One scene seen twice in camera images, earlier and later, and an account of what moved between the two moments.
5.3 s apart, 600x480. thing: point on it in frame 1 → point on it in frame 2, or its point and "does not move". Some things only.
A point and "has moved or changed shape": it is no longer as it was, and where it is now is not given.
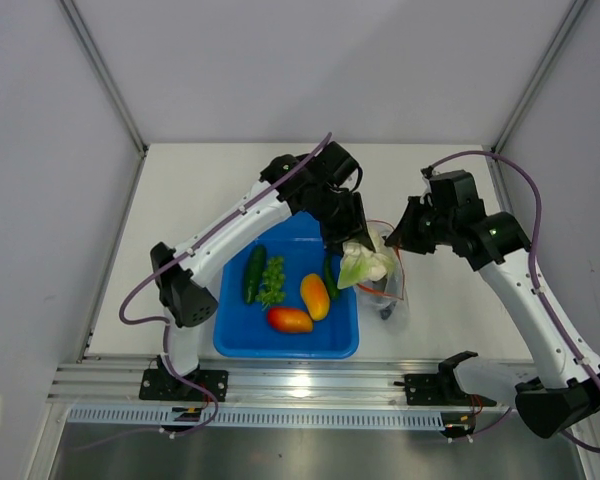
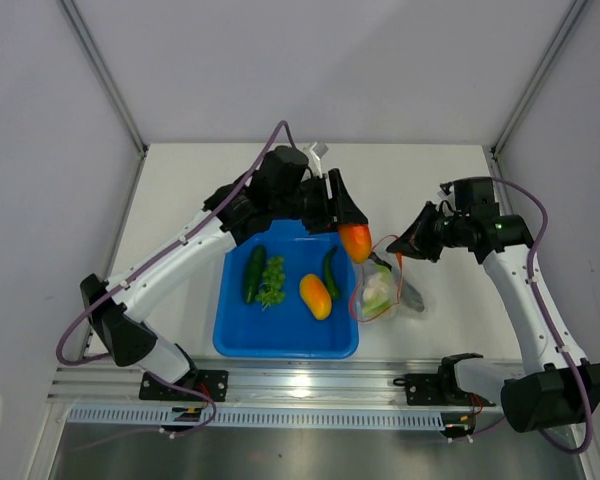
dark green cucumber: (256, 266) does not move
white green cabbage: (360, 265) → (377, 290)
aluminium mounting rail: (321, 382) does not move
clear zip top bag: (381, 304) has moved or changed shape
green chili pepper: (333, 285) does not move
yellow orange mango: (315, 296) does not move
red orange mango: (289, 320) has moved or changed shape
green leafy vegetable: (273, 282) does not move
